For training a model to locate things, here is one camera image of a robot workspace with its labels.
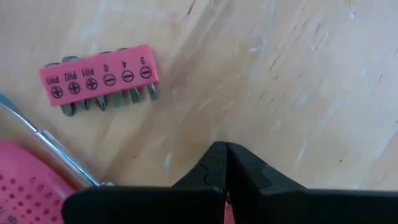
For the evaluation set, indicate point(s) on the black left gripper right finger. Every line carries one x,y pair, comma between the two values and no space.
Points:
295,208

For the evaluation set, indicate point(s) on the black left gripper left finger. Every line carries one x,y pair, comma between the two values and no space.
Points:
155,205

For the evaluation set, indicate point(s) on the small red bit holder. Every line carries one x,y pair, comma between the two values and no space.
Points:
99,74

